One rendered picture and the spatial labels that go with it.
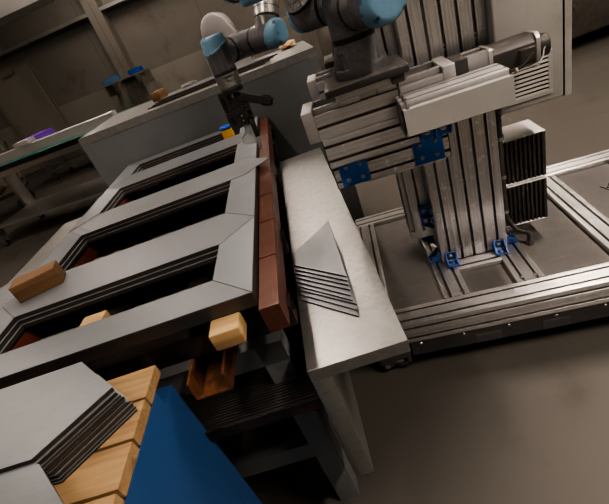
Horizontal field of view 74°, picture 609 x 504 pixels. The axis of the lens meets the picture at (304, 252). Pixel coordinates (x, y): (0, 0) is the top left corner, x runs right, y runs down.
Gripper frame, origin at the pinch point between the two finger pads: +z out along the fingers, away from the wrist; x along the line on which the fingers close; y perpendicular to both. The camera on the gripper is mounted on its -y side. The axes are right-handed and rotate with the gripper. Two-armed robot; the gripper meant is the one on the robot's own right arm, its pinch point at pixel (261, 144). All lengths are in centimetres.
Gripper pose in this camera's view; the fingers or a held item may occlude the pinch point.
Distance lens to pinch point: 144.1
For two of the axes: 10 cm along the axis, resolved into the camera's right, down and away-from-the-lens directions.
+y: -9.1, 4.0, -0.6
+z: 3.2, 8.0, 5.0
